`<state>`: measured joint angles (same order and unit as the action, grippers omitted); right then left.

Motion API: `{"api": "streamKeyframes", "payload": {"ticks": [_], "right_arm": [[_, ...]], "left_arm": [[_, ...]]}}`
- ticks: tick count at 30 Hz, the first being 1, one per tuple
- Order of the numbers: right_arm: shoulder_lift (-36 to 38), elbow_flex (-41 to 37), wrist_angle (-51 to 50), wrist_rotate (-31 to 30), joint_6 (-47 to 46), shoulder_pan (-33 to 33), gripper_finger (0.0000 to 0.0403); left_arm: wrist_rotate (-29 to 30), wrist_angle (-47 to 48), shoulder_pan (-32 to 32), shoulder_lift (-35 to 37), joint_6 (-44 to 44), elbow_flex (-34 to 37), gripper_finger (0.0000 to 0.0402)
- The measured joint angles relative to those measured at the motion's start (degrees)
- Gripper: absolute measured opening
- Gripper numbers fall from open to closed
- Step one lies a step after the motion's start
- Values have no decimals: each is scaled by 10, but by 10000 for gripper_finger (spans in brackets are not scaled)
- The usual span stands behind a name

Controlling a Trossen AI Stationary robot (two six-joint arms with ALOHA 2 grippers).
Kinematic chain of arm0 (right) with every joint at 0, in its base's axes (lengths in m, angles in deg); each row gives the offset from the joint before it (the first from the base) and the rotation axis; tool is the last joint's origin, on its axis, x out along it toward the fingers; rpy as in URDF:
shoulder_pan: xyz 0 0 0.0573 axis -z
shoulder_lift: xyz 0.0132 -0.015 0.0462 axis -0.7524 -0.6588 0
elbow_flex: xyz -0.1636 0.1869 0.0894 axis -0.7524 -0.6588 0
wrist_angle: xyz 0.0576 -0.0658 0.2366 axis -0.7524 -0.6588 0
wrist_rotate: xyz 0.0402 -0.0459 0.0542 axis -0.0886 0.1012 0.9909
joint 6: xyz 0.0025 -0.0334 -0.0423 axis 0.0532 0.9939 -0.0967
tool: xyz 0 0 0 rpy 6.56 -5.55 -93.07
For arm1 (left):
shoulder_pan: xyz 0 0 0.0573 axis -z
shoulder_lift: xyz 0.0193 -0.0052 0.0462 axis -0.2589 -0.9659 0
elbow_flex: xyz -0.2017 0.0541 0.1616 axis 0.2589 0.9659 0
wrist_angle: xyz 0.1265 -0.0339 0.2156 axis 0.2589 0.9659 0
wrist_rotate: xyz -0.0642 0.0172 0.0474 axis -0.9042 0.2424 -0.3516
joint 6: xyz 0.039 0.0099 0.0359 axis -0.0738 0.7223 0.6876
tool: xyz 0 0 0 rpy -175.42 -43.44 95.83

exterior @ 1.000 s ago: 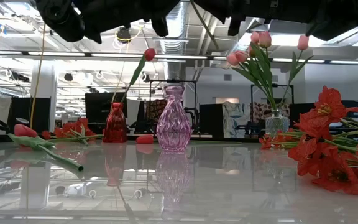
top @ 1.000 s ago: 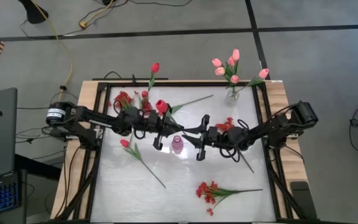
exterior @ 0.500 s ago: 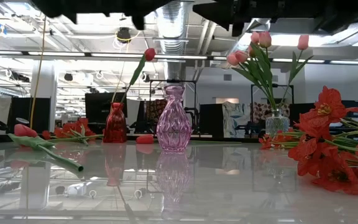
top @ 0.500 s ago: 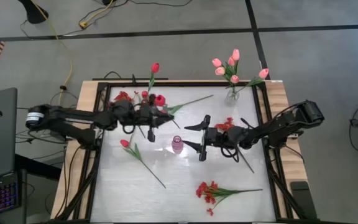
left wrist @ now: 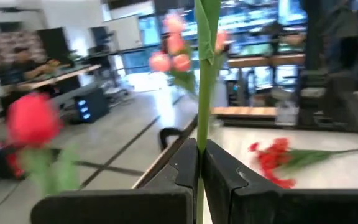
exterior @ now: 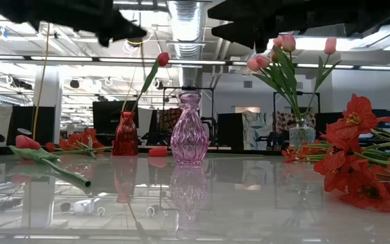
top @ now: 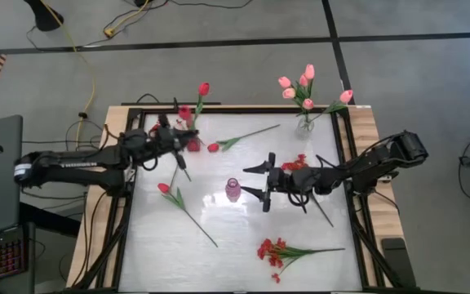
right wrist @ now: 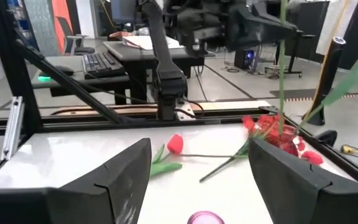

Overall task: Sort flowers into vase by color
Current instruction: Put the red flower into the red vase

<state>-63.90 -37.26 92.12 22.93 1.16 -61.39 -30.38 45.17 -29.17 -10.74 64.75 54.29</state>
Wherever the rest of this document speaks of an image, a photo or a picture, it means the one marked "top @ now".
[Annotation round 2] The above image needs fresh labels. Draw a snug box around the black side desk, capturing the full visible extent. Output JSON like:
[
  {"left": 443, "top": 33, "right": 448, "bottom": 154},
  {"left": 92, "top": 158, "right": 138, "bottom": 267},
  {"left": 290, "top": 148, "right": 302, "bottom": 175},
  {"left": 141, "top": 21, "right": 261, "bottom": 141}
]
[{"left": 17, "top": 201, "right": 82, "bottom": 294}]

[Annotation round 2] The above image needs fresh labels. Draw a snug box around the red artificial flower bunch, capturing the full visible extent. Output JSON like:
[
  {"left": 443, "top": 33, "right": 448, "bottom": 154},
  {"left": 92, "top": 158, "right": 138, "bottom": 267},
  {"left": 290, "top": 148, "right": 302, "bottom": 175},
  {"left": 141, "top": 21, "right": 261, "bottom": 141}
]
[
  {"left": 256, "top": 237, "right": 346, "bottom": 284},
  {"left": 149, "top": 122, "right": 193, "bottom": 183},
  {"left": 281, "top": 154, "right": 335, "bottom": 229}
]

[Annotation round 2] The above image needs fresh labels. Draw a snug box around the clear glass vase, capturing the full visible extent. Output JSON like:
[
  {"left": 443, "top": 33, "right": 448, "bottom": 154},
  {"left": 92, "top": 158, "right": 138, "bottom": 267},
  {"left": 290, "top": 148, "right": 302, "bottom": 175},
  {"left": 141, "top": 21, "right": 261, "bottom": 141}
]
[{"left": 295, "top": 116, "right": 316, "bottom": 140}]

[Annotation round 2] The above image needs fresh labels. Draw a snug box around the black camera mounting bar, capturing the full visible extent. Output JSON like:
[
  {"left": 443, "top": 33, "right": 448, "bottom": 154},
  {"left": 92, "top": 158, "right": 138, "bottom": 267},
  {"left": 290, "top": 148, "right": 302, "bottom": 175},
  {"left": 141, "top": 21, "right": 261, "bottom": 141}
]
[{"left": 120, "top": 97, "right": 222, "bottom": 108}]

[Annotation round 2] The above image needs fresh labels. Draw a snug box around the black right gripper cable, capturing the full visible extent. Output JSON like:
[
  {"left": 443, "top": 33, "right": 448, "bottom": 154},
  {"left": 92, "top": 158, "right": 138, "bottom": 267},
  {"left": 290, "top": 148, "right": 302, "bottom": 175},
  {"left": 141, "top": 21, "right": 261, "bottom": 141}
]
[{"left": 286, "top": 190, "right": 308, "bottom": 214}]

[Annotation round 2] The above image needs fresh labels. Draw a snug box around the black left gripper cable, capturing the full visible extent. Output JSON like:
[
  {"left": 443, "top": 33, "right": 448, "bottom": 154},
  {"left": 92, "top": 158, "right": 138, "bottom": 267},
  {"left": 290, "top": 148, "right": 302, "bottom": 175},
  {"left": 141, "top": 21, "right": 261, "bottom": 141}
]
[{"left": 141, "top": 154, "right": 159, "bottom": 172}]

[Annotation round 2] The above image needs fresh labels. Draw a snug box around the long yellow cable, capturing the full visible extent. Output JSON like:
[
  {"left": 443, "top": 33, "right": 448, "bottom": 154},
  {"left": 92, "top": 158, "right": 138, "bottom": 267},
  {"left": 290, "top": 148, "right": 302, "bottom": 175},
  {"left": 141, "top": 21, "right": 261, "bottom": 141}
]
[{"left": 40, "top": 0, "right": 97, "bottom": 139}]

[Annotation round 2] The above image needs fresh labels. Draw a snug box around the red artificial tulip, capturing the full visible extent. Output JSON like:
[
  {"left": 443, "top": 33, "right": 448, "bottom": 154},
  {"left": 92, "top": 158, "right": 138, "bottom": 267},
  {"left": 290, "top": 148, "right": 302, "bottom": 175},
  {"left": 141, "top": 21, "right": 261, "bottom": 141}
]
[
  {"left": 177, "top": 105, "right": 193, "bottom": 131},
  {"left": 157, "top": 182, "right": 219, "bottom": 248},
  {"left": 189, "top": 82, "right": 211, "bottom": 134},
  {"left": 206, "top": 123, "right": 281, "bottom": 154}
]

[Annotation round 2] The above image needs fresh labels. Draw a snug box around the pink artificial tulip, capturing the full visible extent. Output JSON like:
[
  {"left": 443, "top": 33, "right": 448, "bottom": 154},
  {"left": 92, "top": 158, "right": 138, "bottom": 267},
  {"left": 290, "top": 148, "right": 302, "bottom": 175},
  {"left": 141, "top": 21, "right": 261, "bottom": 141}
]
[
  {"left": 298, "top": 73, "right": 310, "bottom": 122},
  {"left": 302, "top": 98, "right": 315, "bottom": 123},
  {"left": 304, "top": 89, "right": 354, "bottom": 124},
  {"left": 282, "top": 87, "right": 308, "bottom": 122},
  {"left": 277, "top": 76, "right": 305, "bottom": 119},
  {"left": 303, "top": 64, "right": 316, "bottom": 122}
]

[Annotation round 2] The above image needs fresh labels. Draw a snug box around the purple glass vase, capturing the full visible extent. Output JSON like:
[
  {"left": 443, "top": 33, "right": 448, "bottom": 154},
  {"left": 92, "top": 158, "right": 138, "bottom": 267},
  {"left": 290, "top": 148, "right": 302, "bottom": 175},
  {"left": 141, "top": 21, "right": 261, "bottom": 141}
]
[{"left": 224, "top": 177, "right": 242, "bottom": 204}]

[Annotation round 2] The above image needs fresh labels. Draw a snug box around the black flat phone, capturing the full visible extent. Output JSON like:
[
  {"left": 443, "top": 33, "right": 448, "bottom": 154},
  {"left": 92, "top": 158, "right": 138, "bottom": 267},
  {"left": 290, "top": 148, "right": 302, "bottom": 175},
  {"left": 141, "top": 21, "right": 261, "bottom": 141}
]
[{"left": 380, "top": 237, "right": 418, "bottom": 289}]

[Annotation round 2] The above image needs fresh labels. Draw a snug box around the black chair base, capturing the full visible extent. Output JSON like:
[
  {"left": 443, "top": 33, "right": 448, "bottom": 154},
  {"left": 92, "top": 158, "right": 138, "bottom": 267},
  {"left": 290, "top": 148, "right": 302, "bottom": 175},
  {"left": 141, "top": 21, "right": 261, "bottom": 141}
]
[{"left": 22, "top": 0, "right": 65, "bottom": 33}]

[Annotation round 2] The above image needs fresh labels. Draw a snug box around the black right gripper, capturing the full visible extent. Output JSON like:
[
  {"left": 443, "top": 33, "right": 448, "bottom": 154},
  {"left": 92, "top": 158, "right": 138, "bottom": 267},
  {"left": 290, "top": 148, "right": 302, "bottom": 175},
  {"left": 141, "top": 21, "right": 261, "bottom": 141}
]
[{"left": 241, "top": 152, "right": 304, "bottom": 213}]

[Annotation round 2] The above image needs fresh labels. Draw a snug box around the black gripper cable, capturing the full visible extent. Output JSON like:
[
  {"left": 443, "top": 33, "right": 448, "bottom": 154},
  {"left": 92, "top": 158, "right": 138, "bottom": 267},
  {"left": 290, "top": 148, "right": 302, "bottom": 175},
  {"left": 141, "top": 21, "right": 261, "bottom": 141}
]
[
  {"left": 141, "top": 154, "right": 159, "bottom": 172},
  {"left": 286, "top": 190, "right": 308, "bottom": 214}
]

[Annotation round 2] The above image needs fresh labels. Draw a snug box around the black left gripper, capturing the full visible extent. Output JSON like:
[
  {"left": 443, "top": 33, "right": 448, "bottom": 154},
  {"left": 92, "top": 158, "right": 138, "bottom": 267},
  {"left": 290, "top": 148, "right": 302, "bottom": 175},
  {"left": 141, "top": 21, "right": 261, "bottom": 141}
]
[{"left": 149, "top": 114, "right": 199, "bottom": 169}]

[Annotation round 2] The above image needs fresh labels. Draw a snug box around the yellow cable with plug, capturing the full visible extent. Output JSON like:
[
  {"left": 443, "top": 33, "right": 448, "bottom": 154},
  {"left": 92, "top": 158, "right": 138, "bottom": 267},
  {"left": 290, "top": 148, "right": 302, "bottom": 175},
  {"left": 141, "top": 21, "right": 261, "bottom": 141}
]
[{"left": 103, "top": 0, "right": 151, "bottom": 38}]

